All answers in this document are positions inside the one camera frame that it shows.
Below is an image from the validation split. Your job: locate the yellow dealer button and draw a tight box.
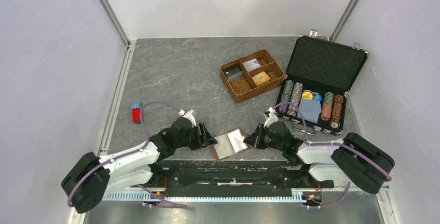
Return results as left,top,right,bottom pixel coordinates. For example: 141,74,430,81
301,91,314,100

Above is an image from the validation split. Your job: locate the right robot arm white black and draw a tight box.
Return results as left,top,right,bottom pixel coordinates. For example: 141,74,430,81
243,122,395,194

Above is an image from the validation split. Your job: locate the purple green chip row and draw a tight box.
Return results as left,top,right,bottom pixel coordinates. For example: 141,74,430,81
278,80,294,113

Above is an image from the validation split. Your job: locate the white card stack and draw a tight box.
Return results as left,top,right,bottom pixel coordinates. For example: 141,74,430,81
242,59,261,72

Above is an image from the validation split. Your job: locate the black poker chip case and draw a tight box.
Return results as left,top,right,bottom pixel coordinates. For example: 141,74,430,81
275,35,368,135

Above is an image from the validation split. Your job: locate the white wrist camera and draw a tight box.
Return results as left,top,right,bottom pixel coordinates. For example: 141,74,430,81
264,107,279,128
178,109,198,127

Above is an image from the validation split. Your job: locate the green pink chip row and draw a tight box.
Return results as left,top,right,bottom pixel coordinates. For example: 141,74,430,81
321,92,334,121

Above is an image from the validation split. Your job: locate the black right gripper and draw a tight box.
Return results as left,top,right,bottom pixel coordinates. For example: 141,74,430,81
243,123,285,152

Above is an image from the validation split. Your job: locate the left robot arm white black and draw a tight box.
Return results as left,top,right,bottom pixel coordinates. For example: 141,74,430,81
61,117,217,214

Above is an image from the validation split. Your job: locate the brown poker chip row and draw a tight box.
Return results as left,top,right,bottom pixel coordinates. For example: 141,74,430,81
330,95,344,129

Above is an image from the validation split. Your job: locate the brown leather card holder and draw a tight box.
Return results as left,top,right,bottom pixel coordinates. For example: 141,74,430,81
211,128,250,161

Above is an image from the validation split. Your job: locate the woven wicker divided basket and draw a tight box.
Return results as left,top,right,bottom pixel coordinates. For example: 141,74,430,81
220,49,286,103

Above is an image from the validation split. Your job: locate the tan card box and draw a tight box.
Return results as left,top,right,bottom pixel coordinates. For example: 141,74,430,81
252,72,270,86

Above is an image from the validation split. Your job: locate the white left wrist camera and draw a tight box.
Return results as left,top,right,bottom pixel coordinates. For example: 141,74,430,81
178,109,198,127

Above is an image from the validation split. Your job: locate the grey striped chip row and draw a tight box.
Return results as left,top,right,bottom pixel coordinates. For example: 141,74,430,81
286,82,303,117

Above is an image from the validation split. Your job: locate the blue playing card deck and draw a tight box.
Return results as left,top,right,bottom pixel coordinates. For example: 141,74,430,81
297,99,321,123

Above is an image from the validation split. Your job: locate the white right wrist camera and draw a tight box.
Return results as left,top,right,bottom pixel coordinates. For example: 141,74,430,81
264,107,279,128

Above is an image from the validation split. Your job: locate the blue round dealer chip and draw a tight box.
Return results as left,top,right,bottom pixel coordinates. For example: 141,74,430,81
313,94,322,101

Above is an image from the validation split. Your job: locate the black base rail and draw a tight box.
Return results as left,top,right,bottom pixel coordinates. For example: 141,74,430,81
142,160,335,197

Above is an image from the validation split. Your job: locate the red blue toy block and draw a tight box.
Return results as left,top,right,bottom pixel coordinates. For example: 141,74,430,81
131,101,142,124

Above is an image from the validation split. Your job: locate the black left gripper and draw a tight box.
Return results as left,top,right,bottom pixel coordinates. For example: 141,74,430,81
175,121,217,150

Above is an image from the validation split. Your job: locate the black card stack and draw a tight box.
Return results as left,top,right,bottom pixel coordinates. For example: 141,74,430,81
224,64,243,81

